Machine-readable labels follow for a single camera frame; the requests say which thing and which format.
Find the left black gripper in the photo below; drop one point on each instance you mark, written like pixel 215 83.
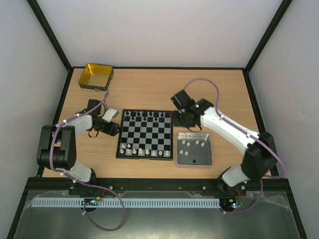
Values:
pixel 112 130

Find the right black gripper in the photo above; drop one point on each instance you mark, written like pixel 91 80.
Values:
pixel 186 119

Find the grey tray of chess pieces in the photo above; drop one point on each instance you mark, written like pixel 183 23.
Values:
pixel 193 149

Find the black and white chessboard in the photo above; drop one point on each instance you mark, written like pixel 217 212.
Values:
pixel 145 134

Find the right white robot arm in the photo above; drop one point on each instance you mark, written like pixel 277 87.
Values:
pixel 258 150

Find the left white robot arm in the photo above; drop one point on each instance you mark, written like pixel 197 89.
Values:
pixel 57 149

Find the yellow square metal tin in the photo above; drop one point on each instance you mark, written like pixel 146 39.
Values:
pixel 96 77

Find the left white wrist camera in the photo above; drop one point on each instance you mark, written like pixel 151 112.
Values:
pixel 110 114

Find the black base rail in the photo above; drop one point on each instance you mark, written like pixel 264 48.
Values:
pixel 205 187

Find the light blue slotted cable duct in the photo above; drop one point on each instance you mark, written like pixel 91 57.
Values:
pixel 127 203

